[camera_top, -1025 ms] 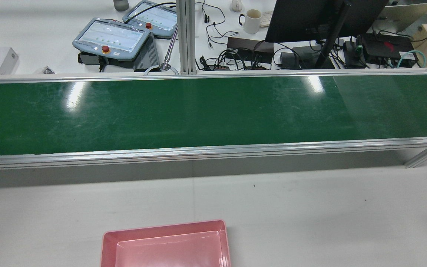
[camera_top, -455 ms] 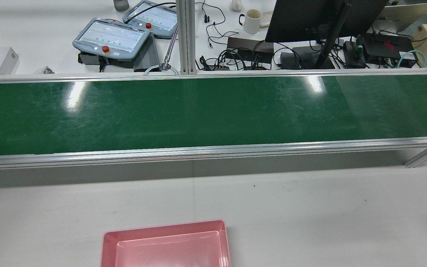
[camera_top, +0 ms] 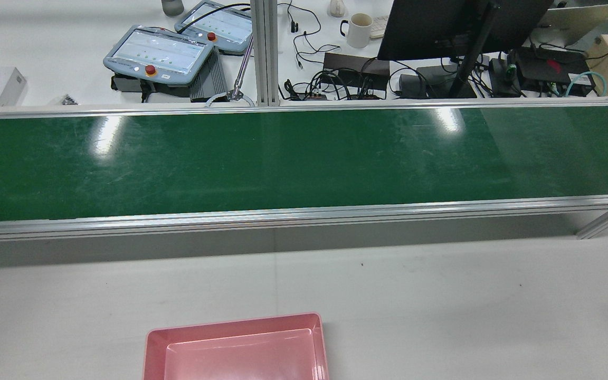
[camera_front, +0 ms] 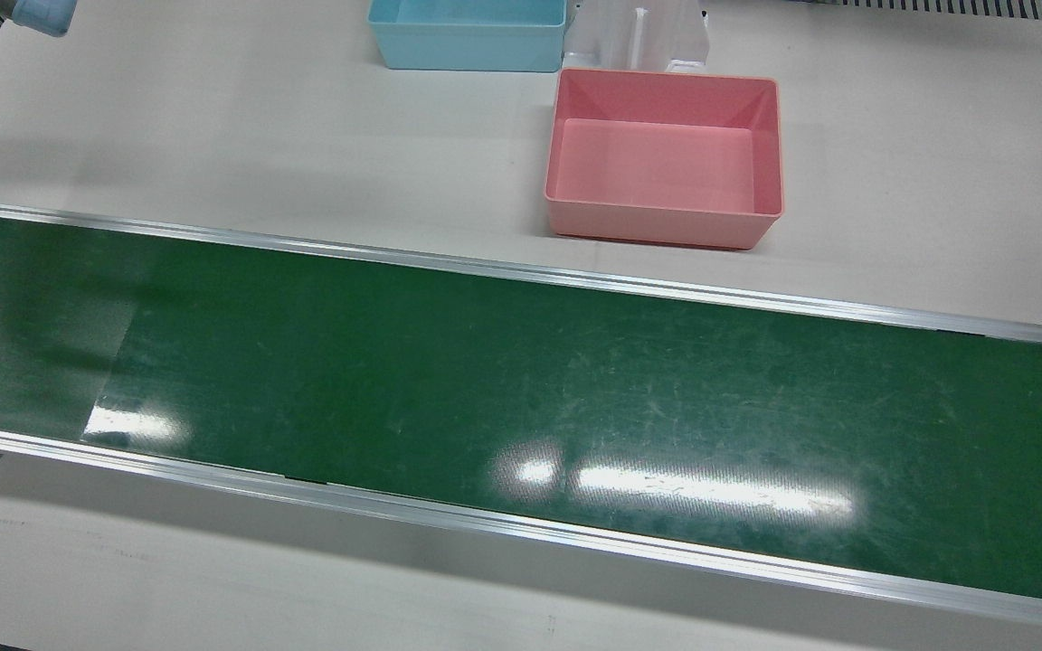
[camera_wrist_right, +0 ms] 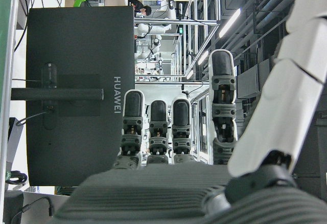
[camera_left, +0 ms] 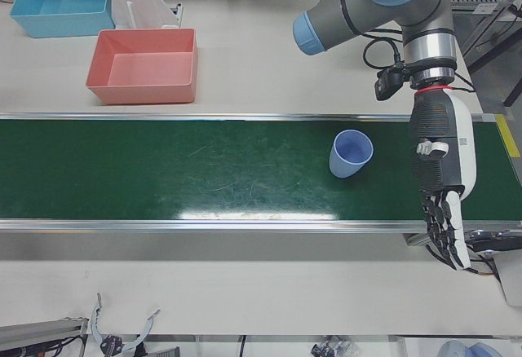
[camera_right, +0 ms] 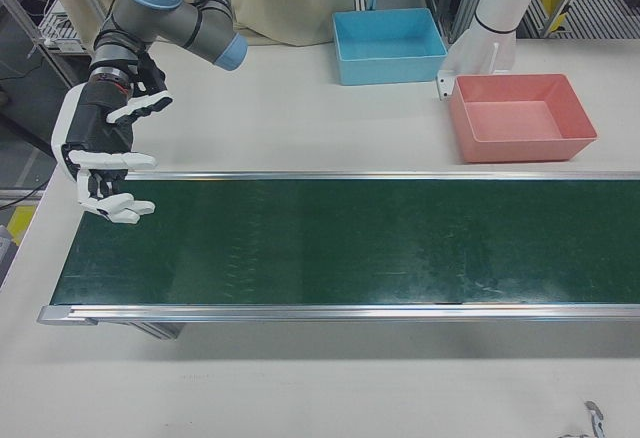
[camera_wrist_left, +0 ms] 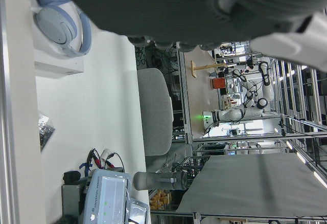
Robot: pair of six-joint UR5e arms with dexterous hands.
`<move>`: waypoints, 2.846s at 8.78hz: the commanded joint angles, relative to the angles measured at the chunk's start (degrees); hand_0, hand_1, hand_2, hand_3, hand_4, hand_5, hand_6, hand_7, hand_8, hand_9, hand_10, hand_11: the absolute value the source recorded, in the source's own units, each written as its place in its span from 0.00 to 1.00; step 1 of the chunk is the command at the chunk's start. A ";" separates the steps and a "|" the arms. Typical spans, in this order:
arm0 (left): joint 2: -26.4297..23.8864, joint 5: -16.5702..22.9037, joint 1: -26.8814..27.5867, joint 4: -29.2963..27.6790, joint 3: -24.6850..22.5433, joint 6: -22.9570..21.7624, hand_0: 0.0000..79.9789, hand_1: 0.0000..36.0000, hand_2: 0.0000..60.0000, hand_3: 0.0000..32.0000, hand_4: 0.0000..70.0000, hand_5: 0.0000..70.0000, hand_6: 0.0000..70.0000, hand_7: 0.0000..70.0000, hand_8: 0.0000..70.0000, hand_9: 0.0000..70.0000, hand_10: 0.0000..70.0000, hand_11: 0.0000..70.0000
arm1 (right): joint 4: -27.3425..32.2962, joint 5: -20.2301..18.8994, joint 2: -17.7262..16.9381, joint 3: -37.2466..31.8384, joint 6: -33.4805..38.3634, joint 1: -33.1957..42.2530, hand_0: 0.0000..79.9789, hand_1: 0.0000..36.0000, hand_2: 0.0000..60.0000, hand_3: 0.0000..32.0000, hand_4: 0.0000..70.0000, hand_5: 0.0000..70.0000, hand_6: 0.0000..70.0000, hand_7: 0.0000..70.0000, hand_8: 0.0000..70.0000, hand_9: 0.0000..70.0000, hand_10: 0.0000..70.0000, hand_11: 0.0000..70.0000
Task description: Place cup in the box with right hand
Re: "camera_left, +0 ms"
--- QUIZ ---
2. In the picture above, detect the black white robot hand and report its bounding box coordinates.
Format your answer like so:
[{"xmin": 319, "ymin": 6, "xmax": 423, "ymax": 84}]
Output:
[{"xmin": 409, "ymin": 87, "xmax": 478, "ymax": 271}]

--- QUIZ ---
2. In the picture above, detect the light blue plastic cup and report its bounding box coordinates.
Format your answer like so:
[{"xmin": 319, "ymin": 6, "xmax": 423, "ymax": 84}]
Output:
[{"xmin": 329, "ymin": 129, "xmax": 374, "ymax": 179}]

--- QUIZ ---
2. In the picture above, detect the pink plastic box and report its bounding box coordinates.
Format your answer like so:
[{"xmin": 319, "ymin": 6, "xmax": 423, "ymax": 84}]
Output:
[{"xmin": 85, "ymin": 28, "xmax": 200, "ymax": 106}]

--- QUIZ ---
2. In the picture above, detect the blue plastic box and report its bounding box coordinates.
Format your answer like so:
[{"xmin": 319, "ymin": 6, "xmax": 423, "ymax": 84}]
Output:
[{"xmin": 9, "ymin": 0, "xmax": 113, "ymax": 39}]

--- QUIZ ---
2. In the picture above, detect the green conveyor belt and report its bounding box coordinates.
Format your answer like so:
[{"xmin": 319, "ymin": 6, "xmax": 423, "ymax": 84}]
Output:
[{"xmin": 0, "ymin": 112, "xmax": 522, "ymax": 248}]

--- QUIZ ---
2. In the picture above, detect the small bag of screws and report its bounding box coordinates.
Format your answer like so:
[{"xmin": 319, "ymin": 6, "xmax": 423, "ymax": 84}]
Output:
[{"xmin": 312, "ymin": 336, "xmax": 358, "ymax": 357}]

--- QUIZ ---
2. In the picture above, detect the metal reacher grabber tool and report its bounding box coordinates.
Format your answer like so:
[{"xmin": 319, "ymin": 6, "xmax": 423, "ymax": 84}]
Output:
[{"xmin": 90, "ymin": 291, "xmax": 162, "ymax": 354}]

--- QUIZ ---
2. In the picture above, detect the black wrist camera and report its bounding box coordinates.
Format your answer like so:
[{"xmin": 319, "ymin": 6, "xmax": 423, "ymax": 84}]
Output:
[{"xmin": 374, "ymin": 62, "xmax": 413, "ymax": 101}]

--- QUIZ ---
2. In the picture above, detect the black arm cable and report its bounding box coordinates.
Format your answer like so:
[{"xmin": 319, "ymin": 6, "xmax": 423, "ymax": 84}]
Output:
[{"xmin": 364, "ymin": 26, "xmax": 409, "ymax": 73}]

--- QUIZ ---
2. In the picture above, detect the aluminium profile post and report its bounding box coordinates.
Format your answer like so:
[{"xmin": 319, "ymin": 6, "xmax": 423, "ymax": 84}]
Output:
[{"xmin": 0, "ymin": 318, "xmax": 89, "ymax": 337}]

